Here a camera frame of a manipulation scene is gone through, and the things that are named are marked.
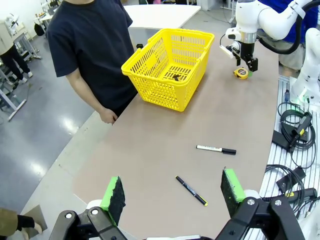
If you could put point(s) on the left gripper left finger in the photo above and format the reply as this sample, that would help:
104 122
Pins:
115 197

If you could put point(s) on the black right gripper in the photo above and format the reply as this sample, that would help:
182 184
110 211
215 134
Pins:
247 51

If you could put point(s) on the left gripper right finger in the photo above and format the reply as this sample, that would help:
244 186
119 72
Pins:
231 190

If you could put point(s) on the yellow tape measure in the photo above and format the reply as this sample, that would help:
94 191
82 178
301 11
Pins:
241 72

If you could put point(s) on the yellow utility knife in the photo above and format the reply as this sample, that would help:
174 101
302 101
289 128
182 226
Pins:
176 77

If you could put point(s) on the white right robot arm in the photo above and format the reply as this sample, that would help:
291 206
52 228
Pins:
272 17

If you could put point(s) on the person's right forearm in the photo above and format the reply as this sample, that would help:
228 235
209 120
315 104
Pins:
87 92

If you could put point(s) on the yellow plastic shopping basket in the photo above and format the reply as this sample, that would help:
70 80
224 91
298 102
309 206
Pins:
160 92

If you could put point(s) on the person in khaki coat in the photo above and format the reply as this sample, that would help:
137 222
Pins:
12 222

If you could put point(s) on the person in navy t-shirt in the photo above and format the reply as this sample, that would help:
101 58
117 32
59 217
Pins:
90 50

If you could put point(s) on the person in black trousers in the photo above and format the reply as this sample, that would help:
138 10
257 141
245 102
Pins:
13 60

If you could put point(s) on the person's right hand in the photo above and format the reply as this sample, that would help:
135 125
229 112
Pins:
108 117

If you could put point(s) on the black highlighter pen yellow tip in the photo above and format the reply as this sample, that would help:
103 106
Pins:
191 191

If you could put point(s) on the white marker black cap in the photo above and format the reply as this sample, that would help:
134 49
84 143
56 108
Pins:
212 149

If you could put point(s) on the black power brick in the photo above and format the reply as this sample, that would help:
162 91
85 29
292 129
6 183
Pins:
281 140

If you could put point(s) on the brown cardboard piece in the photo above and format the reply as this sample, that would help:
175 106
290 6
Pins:
35 215

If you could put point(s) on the black plug with yellow label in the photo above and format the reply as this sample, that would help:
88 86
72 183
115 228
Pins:
301 126

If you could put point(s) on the large white table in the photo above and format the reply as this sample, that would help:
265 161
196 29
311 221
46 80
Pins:
160 16

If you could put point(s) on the black backpack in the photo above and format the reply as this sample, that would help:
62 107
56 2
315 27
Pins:
139 46

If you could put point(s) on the grey framed desk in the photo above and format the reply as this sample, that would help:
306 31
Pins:
17 47

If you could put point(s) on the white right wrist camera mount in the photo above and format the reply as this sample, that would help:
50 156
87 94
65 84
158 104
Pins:
231 33

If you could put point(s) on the black bracket plate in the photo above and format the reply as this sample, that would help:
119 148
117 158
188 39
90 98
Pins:
291 180

